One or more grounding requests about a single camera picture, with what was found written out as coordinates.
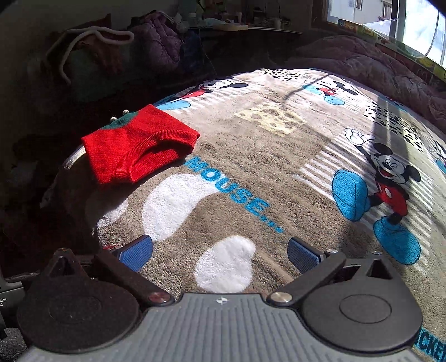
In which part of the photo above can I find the red knit sweater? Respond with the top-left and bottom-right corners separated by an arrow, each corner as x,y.
80,104 -> 201,185

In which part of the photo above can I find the purple quilt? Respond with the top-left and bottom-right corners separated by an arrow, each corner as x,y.
289,34 -> 446,121

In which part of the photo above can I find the white thick cord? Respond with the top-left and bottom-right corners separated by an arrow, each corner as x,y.
45,28 -> 135,85

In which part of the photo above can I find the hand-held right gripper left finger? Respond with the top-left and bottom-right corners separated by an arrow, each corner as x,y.
41,234 -> 175,307

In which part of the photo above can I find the printed cartoon blanket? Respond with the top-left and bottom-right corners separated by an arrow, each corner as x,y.
40,68 -> 446,362

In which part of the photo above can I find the purple padded jacket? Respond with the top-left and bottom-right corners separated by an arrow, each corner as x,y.
130,10 -> 187,72

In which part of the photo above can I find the dark cluttered table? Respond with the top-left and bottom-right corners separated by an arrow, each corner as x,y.
188,9 -> 304,40

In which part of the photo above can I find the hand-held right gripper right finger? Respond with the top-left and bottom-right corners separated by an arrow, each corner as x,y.
266,237 -> 402,307

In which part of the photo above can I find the window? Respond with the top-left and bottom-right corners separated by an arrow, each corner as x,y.
322,0 -> 446,68

